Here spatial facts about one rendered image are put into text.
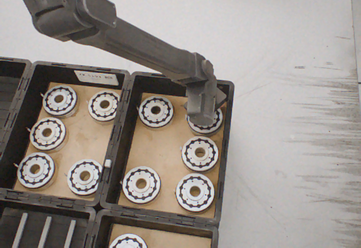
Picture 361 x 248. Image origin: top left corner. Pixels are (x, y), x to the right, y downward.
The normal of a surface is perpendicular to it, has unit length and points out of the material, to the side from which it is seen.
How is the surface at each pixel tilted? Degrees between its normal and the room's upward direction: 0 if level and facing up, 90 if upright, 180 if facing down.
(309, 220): 0
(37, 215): 0
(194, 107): 27
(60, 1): 61
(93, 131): 0
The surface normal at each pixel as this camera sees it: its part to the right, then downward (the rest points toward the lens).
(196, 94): -0.50, -0.36
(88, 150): -0.06, -0.44
